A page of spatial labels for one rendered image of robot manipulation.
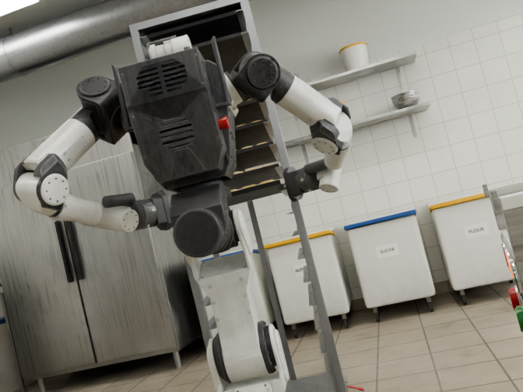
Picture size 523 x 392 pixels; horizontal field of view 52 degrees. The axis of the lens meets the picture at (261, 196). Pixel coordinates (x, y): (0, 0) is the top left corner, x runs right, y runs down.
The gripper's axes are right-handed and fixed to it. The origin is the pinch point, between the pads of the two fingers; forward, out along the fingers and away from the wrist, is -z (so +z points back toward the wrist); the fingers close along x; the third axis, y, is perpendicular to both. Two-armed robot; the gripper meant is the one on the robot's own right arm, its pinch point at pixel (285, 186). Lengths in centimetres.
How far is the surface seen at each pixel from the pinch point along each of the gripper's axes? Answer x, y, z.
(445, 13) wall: 122, -299, -72
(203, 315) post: -40, 23, -37
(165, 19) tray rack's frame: 76, 14, -28
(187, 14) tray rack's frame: 75, 8, -22
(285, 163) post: 8.9, -8.3, -5.6
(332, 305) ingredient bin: -85, -160, -148
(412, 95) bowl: 59, -251, -93
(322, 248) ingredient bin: -42, -162, -146
